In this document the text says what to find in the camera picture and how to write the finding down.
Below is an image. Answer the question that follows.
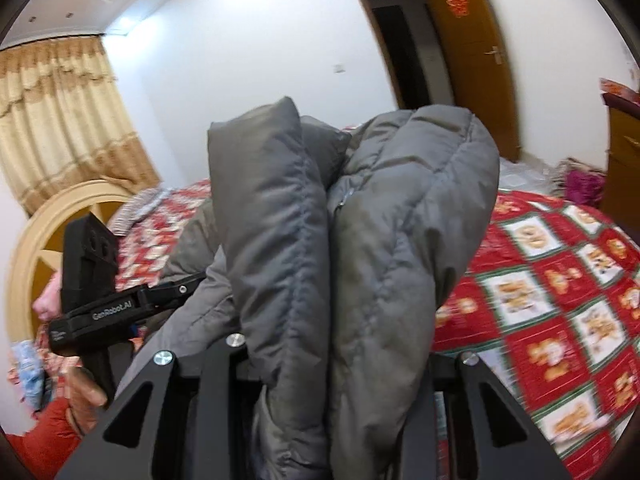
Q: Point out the clear plastic bag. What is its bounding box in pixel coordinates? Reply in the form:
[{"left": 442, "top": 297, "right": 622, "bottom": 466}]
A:
[{"left": 497, "top": 157, "right": 556, "bottom": 196}]

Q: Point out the wooden cabinet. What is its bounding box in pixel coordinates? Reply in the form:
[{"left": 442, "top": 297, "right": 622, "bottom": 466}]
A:
[{"left": 597, "top": 92, "right": 640, "bottom": 241}]

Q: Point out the red printed bedspread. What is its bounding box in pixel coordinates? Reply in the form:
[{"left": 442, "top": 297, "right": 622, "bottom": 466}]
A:
[{"left": 7, "top": 125, "right": 640, "bottom": 480}]

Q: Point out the wooden door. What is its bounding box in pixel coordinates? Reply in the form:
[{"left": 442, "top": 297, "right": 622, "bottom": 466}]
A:
[{"left": 420, "top": 0, "right": 521, "bottom": 163}]

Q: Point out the cream wooden headboard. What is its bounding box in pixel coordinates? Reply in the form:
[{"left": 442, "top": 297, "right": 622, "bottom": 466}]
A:
[{"left": 7, "top": 180, "right": 138, "bottom": 356}]

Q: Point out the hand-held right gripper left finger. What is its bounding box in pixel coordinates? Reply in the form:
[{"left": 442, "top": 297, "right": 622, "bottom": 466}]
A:
[{"left": 55, "top": 332, "right": 266, "bottom": 480}]

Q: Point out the wooden door frame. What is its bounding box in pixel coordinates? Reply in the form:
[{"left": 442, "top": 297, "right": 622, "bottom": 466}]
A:
[{"left": 347, "top": 0, "right": 456, "bottom": 111}]

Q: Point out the beige curtain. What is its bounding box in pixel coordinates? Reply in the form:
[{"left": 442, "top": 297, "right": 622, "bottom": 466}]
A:
[{"left": 0, "top": 35, "right": 161, "bottom": 218}]

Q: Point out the person's left hand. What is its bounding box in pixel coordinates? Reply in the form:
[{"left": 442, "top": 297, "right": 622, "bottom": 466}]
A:
[{"left": 65, "top": 365, "right": 108, "bottom": 436}]

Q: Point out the pink cloth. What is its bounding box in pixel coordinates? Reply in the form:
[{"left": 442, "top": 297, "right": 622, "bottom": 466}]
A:
[{"left": 31, "top": 280, "right": 63, "bottom": 323}]

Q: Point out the magenta clothes pile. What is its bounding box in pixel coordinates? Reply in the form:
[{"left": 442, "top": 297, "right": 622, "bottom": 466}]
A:
[{"left": 552, "top": 157, "right": 608, "bottom": 206}]

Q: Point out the blue patterned cloth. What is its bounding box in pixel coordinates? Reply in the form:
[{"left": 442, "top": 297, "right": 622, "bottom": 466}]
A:
[{"left": 10, "top": 340, "right": 48, "bottom": 411}]

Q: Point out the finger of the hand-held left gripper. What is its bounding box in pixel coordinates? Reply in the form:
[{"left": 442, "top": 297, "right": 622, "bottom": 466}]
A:
[{"left": 137, "top": 271, "right": 208, "bottom": 321}]

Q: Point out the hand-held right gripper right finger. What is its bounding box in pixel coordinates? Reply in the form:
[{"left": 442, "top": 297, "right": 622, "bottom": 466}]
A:
[{"left": 425, "top": 350, "right": 573, "bottom": 480}]

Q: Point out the striped cloth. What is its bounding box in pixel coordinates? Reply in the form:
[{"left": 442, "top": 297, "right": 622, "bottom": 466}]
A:
[{"left": 111, "top": 187, "right": 176, "bottom": 236}]

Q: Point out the red box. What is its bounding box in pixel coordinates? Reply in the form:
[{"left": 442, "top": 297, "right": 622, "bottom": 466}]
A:
[{"left": 599, "top": 77, "right": 640, "bottom": 96}]

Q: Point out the grey puffer jacket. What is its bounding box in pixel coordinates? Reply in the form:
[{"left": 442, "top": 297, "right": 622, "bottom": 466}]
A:
[{"left": 112, "top": 95, "right": 501, "bottom": 480}]

